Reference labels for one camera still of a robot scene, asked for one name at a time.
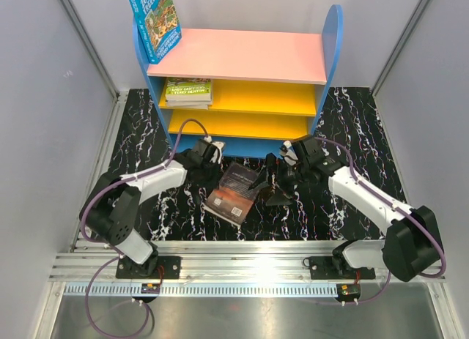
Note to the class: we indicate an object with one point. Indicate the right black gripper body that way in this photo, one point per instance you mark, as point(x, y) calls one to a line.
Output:
point(292, 176)

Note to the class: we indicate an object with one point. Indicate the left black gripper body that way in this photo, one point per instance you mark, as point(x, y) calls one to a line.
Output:
point(209, 176)

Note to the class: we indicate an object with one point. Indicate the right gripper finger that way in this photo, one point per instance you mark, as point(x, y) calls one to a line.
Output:
point(279, 198)
point(265, 176)

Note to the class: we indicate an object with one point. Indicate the dark tale two cities book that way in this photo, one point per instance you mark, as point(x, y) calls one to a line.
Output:
point(233, 198)

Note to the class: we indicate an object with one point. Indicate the green storey treehouse book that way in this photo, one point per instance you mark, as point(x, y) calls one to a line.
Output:
point(188, 89)

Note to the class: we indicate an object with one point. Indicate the light blue treehouse book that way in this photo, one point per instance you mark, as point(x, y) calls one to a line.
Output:
point(158, 25)

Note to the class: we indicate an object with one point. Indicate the blue back cover book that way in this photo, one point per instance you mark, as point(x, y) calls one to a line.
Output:
point(204, 105)

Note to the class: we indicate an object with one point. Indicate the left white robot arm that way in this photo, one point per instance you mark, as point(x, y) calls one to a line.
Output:
point(111, 209)

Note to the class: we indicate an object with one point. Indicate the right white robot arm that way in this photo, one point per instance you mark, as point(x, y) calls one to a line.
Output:
point(412, 245)

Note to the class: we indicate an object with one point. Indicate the black marble pattern mat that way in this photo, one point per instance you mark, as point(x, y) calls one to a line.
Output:
point(349, 120)

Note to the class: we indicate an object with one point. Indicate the blue pink yellow bookshelf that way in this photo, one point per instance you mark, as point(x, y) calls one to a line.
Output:
point(268, 87)

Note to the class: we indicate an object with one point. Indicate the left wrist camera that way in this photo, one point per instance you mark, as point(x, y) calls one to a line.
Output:
point(214, 150)

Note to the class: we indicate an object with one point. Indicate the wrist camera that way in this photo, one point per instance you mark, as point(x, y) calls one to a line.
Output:
point(214, 150)
point(288, 154)

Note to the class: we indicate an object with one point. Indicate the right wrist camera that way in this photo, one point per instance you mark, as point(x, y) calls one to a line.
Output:
point(288, 154)

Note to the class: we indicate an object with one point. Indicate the slotted grey cable duct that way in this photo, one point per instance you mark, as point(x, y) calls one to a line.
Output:
point(319, 290)

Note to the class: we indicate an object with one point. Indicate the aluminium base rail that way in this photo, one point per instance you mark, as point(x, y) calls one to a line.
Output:
point(207, 262)

